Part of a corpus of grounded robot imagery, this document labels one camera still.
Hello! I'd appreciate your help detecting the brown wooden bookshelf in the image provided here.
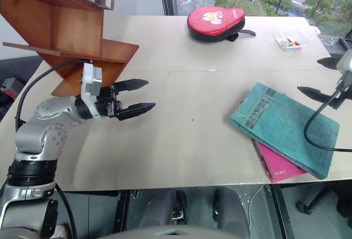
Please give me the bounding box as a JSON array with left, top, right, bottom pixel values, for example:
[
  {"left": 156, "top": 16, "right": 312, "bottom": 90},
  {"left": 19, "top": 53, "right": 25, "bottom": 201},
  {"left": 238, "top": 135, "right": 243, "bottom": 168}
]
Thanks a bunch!
[{"left": 0, "top": 0, "right": 140, "bottom": 97}]

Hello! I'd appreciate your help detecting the thin white cable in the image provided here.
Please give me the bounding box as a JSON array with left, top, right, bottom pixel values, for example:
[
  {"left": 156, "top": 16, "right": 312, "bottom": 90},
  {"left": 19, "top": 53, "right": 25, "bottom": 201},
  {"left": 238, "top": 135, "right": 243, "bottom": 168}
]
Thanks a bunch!
[{"left": 249, "top": 185, "right": 273, "bottom": 225}]

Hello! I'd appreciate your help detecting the red and grey device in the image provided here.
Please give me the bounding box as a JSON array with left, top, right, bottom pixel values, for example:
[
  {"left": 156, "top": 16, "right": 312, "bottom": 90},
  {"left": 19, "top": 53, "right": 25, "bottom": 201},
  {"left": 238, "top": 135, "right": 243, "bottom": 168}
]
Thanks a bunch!
[{"left": 0, "top": 77, "right": 25, "bottom": 100}]

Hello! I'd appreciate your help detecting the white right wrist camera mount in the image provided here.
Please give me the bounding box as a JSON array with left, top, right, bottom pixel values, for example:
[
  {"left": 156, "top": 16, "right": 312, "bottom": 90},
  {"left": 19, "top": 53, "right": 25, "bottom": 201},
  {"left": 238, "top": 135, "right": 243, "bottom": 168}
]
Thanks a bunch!
[{"left": 335, "top": 48, "right": 352, "bottom": 75}]

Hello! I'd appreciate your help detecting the black device with white cord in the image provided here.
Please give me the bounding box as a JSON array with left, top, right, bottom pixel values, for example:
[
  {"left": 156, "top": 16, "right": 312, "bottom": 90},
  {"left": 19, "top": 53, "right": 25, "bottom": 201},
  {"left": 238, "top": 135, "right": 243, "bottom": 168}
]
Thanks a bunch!
[{"left": 320, "top": 26, "right": 352, "bottom": 58}]

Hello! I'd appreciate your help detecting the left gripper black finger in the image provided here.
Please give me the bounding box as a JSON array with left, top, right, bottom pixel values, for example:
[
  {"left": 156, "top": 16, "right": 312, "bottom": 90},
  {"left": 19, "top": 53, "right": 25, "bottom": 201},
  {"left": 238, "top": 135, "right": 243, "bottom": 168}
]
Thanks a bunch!
[
  {"left": 111, "top": 78, "right": 150, "bottom": 94},
  {"left": 118, "top": 102, "right": 157, "bottom": 122}
]

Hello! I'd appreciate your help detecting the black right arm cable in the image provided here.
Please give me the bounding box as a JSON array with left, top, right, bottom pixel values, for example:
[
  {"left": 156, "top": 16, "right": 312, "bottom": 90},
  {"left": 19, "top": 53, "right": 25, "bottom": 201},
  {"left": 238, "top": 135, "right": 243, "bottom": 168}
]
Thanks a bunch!
[{"left": 303, "top": 89, "right": 352, "bottom": 152}]

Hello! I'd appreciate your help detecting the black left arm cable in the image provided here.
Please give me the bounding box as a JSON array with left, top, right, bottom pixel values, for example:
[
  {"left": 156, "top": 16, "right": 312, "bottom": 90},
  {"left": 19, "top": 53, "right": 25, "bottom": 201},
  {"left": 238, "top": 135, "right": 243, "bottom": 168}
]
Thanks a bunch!
[{"left": 15, "top": 59, "right": 91, "bottom": 132}]

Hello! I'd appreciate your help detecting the black torso cable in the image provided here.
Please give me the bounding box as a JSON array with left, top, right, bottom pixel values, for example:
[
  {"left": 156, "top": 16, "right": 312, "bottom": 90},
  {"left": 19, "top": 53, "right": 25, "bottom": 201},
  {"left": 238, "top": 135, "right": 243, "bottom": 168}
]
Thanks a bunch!
[{"left": 54, "top": 182, "right": 78, "bottom": 239}]

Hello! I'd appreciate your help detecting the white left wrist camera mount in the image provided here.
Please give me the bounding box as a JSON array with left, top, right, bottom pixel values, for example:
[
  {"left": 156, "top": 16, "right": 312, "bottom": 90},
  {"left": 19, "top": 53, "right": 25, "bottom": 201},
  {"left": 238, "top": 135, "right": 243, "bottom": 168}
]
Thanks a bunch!
[{"left": 80, "top": 62, "right": 103, "bottom": 119}]

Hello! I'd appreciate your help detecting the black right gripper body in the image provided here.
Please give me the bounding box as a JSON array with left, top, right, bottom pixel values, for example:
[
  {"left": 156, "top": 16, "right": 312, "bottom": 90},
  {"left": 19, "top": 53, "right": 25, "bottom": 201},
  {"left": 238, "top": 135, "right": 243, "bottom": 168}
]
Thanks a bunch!
[{"left": 328, "top": 71, "right": 352, "bottom": 110}]

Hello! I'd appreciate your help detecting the pink book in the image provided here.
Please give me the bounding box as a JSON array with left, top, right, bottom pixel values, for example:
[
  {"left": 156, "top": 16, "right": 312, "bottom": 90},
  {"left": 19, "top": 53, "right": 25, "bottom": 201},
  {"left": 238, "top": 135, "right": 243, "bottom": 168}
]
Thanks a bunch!
[{"left": 239, "top": 100, "right": 309, "bottom": 184}]

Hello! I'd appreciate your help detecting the teal book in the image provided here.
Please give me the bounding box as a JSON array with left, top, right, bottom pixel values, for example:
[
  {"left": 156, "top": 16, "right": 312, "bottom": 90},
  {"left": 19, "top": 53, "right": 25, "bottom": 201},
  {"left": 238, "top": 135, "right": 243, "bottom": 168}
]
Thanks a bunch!
[{"left": 229, "top": 82, "right": 340, "bottom": 180}]

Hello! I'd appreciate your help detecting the black chair base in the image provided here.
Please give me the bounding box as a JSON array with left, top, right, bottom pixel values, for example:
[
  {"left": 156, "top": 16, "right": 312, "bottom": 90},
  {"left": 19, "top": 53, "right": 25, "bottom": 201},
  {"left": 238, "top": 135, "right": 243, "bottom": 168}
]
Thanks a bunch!
[{"left": 295, "top": 186, "right": 352, "bottom": 219}]

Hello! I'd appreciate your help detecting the clear plastic box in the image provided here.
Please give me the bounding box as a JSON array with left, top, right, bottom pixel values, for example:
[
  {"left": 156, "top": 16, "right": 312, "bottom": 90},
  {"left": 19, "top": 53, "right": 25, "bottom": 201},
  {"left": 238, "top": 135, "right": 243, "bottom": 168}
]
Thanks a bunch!
[{"left": 274, "top": 28, "right": 310, "bottom": 52}]

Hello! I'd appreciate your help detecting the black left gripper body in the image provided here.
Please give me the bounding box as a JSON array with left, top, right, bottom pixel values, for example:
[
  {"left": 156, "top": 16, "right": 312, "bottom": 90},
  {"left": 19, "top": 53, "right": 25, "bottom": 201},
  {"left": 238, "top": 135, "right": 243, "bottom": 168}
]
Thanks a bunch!
[{"left": 95, "top": 85, "right": 123, "bottom": 120}]

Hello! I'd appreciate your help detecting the black case strap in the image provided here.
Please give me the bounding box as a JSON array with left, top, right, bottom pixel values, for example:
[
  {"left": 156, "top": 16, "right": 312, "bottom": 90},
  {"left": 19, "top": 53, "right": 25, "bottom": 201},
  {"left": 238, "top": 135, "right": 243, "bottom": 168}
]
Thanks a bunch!
[{"left": 227, "top": 29, "right": 257, "bottom": 42}]

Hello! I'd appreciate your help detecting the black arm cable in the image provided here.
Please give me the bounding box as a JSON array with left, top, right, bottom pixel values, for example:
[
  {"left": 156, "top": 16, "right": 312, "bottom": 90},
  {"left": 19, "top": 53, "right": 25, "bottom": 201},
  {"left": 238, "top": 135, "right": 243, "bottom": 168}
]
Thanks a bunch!
[
  {"left": 303, "top": 89, "right": 352, "bottom": 152},
  {"left": 15, "top": 59, "right": 91, "bottom": 132}
]

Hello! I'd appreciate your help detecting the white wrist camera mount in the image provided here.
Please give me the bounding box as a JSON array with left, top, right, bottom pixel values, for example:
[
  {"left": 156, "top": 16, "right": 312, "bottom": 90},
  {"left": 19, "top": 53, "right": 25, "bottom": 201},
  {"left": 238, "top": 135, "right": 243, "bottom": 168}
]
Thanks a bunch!
[
  {"left": 80, "top": 62, "right": 103, "bottom": 119},
  {"left": 335, "top": 48, "right": 352, "bottom": 75}
]

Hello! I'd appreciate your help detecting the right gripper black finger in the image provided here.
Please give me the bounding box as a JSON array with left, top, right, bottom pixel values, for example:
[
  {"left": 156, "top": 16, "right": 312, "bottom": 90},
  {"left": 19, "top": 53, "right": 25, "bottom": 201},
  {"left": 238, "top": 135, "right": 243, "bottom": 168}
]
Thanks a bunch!
[
  {"left": 297, "top": 86, "right": 333, "bottom": 103},
  {"left": 316, "top": 57, "right": 341, "bottom": 71}
]

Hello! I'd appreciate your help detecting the red paddle case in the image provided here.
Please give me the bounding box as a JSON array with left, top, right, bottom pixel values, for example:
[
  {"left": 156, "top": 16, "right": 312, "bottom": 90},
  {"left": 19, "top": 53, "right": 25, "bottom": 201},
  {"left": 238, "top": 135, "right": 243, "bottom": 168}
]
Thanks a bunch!
[{"left": 186, "top": 5, "right": 246, "bottom": 43}]

